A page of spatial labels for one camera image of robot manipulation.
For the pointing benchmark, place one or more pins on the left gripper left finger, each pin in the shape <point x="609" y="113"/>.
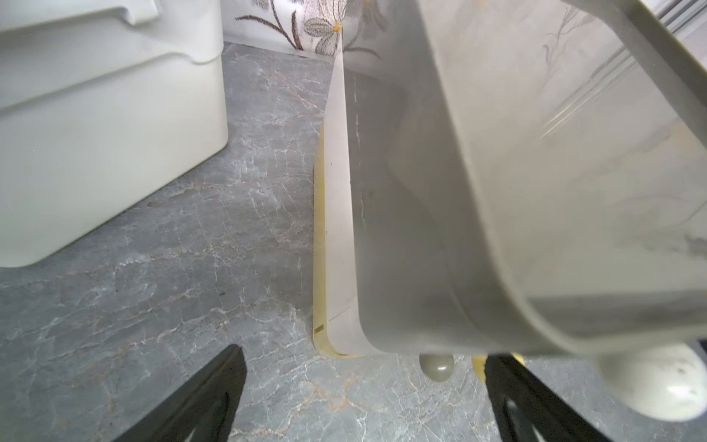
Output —
<point x="203" y="408"/>

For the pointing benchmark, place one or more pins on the blue lid storage box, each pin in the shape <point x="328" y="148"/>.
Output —
<point x="102" y="104"/>

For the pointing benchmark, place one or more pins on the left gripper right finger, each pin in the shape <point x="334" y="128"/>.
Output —
<point x="526" y="409"/>

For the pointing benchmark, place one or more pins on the green three-drawer cabinet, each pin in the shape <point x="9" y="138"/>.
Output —
<point x="521" y="178"/>

